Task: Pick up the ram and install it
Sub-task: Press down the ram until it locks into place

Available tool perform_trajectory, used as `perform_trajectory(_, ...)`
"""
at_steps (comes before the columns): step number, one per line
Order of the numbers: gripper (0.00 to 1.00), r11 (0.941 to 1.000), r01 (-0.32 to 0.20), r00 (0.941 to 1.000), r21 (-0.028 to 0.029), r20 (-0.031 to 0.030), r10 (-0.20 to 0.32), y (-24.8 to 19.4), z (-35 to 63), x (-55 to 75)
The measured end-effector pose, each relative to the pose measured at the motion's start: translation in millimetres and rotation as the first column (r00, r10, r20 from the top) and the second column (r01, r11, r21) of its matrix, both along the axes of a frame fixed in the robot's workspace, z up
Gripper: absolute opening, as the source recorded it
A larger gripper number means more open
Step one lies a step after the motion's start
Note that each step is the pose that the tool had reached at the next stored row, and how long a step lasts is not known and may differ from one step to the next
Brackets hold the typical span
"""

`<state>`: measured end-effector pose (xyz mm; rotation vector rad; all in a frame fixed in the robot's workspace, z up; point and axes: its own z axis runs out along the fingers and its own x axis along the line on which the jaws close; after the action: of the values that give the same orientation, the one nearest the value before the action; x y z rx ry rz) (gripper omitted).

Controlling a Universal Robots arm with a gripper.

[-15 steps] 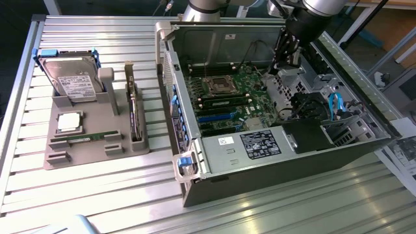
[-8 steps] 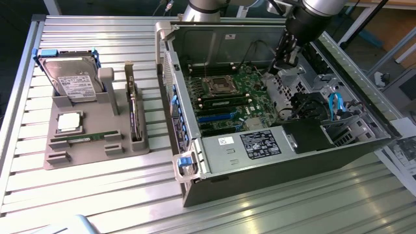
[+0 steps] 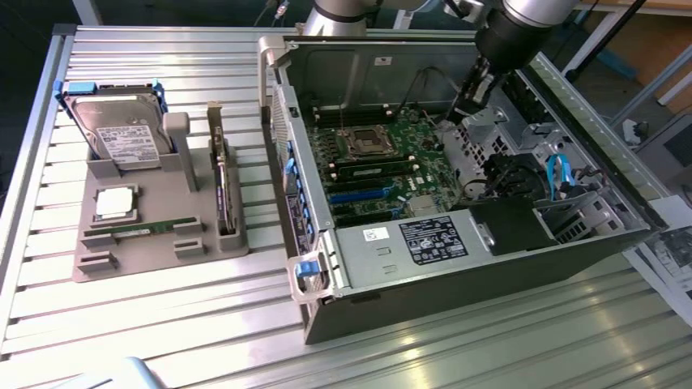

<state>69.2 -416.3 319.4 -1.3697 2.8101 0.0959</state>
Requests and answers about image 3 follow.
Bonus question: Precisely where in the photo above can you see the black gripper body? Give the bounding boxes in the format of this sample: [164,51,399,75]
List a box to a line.
[474,6,558,78]

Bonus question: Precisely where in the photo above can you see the black installed RAM stick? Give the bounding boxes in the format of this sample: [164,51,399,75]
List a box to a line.
[330,160,415,182]

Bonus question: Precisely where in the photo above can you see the green RAM stick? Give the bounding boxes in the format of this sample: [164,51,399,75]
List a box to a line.
[110,220,198,237]

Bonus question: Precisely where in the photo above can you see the silver perforated drive cage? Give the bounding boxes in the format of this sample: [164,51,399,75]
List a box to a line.
[436,108,514,204]

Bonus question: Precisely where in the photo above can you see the green motherboard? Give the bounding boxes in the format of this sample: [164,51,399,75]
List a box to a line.
[311,104,467,229]

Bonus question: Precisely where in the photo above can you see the black slanted pole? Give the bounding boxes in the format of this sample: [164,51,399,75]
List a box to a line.
[563,0,651,80]

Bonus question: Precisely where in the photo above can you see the CPU socket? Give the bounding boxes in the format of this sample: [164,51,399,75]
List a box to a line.
[338,124,404,158]

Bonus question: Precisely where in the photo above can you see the brown cardboard box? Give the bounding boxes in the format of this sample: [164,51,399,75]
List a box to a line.
[580,10,692,103]

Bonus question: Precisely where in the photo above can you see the small white device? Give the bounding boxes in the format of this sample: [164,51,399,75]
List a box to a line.
[620,118,651,144]

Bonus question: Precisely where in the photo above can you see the silver chipset heat sink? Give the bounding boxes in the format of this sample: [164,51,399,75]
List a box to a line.
[410,195,451,216]

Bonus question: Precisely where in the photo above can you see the blue expansion slot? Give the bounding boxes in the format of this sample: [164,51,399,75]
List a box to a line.
[328,186,398,204]

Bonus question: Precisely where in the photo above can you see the black plastic shroud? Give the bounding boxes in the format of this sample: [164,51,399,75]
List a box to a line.
[468,199,560,258]

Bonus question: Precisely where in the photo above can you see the silver power supply unit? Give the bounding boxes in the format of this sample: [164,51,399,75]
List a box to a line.
[334,212,496,292]

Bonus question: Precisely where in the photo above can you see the graphics card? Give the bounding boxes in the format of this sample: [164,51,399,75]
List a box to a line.
[206,100,243,237]

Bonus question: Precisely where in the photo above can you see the open black PC case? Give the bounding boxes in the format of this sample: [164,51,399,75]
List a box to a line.
[258,34,672,345]

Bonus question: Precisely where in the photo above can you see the printed paper sheets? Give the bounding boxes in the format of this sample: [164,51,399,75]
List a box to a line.
[620,225,692,322]

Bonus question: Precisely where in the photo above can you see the silver hard disk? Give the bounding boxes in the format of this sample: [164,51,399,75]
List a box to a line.
[64,83,172,172]

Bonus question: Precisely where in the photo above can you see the silver CPU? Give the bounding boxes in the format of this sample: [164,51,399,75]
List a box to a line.
[95,187,140,220]

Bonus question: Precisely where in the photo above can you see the blue disk carrier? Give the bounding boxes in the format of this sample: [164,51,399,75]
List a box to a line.
[54,78,170,164]

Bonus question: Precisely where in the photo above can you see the grey parts rack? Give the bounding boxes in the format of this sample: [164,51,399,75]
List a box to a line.
[71,112,252,284]

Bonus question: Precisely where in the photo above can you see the pale rounded silver object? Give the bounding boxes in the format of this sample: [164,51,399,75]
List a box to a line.
[51,356,170,389]

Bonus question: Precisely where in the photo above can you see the black wire loop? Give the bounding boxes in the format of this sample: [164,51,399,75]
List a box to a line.
[402,66,462,119]

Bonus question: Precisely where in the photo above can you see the blue disk wire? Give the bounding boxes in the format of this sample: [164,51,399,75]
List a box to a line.
[544,153,575,202]

